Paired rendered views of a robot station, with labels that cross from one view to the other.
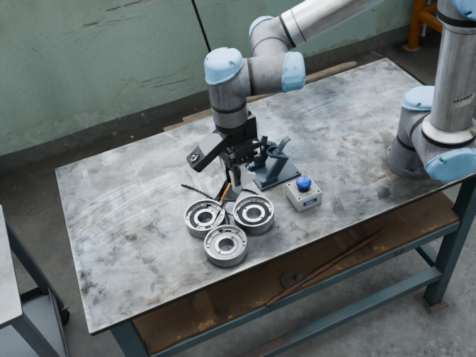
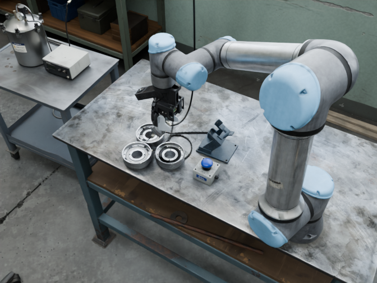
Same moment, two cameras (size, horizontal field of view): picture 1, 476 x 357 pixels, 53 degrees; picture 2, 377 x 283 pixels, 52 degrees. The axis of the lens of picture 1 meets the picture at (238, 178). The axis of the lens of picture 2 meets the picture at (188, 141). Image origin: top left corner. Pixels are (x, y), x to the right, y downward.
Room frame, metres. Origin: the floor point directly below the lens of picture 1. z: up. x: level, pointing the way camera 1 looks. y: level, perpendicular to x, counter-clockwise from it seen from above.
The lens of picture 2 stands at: (0.24, -0.76, 1.86)
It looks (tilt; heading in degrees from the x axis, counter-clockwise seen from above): 46 degrees down; 48
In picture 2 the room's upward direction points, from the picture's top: straight up
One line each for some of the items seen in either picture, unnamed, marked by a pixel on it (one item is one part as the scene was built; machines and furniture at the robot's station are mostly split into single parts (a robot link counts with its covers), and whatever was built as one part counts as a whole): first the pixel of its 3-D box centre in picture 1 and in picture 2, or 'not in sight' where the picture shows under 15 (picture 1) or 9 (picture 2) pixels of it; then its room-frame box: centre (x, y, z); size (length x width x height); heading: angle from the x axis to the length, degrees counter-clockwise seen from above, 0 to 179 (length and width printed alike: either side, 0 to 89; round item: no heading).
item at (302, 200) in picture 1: (305, 193); (207, 171); (0.85, -0.17, 0.82); 0.08 x 0.07 x 0.05; 107
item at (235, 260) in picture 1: (226, 246); (137, 156); (0.71, 0.05, 0.82); 0.10 x 0.10 x 0.04
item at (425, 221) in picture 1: (278, 245); (219, 205); (1.01, -0.11, 0.40); 1.17 x 0.59 x 0.80; 107
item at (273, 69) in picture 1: (274, 69); (189, 68); (0.83, -0.10, 1.23); 0.11 x 0.11 x 0.08; 89
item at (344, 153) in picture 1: (273, 165); (225, 146); (1.01, -0.11, 0.79); 1.20 x 0.60 x 0.02; 107
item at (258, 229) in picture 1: (253, 215); (169, 156); (0.80, -0.03, 0.82); 0.10 x 0.10 x 0.04
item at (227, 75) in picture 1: (227, 79); (162, 55); (0.81, -0.01, 1.23); 0.09 x 0.08 x 0.11; 89
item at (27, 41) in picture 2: not in sight; (41, 37); (0.82, 0.99, 0.83); 0.41 x 0.19 x 0.30; 111
